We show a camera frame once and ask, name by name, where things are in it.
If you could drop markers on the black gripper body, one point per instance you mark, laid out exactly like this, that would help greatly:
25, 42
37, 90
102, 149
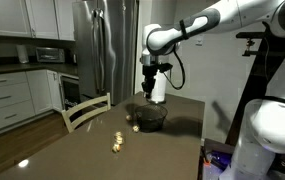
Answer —
149, 73

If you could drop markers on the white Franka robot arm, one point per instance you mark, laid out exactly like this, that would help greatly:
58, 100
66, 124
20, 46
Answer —
198, 23

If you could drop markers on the black mesh basket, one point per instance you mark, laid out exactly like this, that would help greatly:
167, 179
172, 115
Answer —
150, 117

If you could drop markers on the stainless steel refrigerator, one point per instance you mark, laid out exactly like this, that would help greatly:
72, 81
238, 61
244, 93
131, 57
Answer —
105, 50

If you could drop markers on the white wooden chair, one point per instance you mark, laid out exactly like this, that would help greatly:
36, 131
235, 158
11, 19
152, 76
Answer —
87, 110

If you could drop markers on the black built-in dishwasher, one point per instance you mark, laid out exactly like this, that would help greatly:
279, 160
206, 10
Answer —
70, 91

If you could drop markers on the orange black spring clamp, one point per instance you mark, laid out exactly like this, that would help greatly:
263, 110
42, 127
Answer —
207, 163

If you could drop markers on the dark kitchen countertop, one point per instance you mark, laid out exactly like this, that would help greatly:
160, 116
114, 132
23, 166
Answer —
32, 67

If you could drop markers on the white countertop canister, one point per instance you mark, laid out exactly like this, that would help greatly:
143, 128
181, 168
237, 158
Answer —
22, 54

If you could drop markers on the white lower kitchen cabinets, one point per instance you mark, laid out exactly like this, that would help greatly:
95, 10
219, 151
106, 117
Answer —
12, 96

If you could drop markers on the white kitchen cabinets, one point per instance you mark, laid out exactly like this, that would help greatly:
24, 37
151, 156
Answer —
12, 96
22, 16

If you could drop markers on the white upper kitchen cabinets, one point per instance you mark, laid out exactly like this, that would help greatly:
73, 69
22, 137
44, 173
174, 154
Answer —
22, 16

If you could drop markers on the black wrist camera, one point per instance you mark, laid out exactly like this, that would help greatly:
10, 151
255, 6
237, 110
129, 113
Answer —
165, 67

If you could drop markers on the white wall light switch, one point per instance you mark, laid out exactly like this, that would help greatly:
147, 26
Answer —
199, 39

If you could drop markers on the black camera stand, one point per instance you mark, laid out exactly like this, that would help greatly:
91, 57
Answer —
265, 66

